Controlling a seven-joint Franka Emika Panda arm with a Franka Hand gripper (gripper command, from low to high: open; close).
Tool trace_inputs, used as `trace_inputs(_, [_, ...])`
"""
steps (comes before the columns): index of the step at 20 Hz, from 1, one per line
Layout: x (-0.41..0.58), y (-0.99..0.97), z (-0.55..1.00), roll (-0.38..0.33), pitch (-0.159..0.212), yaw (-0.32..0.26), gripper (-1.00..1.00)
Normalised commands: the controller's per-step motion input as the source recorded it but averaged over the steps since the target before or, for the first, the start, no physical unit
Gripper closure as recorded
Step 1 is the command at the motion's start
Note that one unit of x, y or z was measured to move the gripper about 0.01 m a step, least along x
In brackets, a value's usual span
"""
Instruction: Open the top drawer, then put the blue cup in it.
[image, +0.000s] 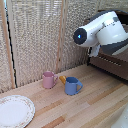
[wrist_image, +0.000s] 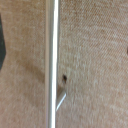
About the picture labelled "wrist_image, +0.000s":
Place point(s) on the dark drawer cabinet frame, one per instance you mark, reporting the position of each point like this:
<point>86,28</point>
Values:
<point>2,43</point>

